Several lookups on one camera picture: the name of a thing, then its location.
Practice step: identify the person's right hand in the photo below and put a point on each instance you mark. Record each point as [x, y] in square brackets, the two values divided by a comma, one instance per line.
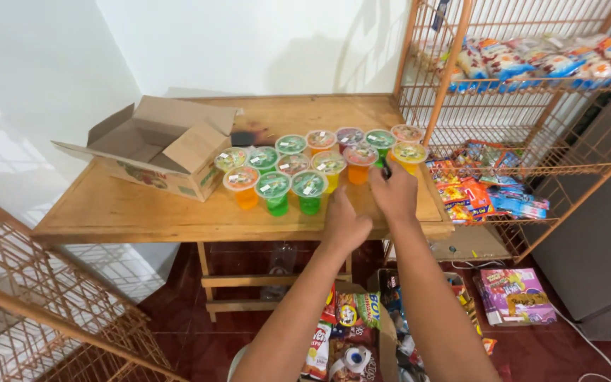
[396, 195]

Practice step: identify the person's left hand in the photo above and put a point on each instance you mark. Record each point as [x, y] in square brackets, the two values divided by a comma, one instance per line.
[347, 228]

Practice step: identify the person's right fingers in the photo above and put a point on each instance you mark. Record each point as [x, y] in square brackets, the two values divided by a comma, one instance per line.
[378, 180]

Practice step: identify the person's left fingers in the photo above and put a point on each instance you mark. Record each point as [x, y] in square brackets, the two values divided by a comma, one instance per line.
[334, 199]

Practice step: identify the black marker pen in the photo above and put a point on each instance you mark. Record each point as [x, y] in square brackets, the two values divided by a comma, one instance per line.
[386, 168]

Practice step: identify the group of colourful jelly cups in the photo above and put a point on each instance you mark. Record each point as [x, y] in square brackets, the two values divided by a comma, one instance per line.
[295, 164]

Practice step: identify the clear plastic bottle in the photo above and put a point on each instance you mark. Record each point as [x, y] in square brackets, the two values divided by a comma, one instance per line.
[280, 265]

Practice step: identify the small black block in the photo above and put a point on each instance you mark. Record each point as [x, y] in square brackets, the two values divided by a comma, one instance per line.
[242, 139]

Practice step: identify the low wooden board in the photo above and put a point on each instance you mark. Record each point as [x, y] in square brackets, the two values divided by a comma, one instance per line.
[470, 243]

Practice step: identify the carton of snack bags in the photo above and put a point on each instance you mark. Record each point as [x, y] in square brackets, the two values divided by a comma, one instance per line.
[356, 323]

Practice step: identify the open brown cardboard box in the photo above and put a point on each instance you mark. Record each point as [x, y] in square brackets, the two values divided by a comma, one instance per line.
[178, 151]

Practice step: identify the stack of purple packets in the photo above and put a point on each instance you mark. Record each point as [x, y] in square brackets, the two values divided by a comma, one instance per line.
[515, 294]

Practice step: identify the wooden table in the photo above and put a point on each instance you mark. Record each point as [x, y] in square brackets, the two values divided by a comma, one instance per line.
[136, 207]

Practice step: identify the grey cabinet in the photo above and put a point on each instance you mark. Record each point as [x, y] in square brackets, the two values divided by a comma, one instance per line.
[597, 254]

